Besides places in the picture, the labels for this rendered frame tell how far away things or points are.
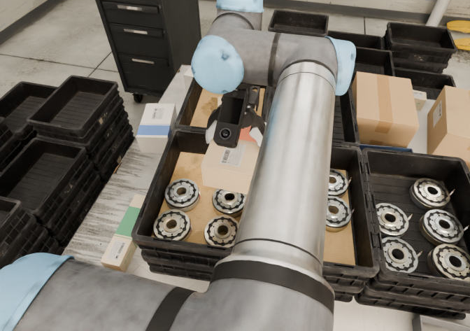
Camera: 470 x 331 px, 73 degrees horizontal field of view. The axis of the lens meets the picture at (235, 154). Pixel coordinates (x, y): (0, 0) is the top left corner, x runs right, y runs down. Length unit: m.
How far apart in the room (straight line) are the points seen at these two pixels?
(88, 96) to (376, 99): 1.53
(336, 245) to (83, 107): 1.54
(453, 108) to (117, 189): 1.30
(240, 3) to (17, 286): 0.44
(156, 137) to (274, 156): 0.97
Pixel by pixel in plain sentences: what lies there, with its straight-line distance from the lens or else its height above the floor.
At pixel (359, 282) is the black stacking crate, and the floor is 0.84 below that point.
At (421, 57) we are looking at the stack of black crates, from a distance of 2.48.
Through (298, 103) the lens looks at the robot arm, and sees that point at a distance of 0.35.
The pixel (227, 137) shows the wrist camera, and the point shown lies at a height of 1.23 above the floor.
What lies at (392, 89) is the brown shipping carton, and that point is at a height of 0.86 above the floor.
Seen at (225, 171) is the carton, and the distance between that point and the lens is 0.68.
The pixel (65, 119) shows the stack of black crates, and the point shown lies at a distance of 1.95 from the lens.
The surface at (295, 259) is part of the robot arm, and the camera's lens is 0.24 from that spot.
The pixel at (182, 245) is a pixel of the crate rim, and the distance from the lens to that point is 0.80.
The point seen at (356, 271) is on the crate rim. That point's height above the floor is 0.93.
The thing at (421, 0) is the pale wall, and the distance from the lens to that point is 4.17.
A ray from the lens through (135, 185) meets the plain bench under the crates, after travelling 1.22.
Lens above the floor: 1.65
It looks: 49 degrees down
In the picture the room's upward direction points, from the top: straight up
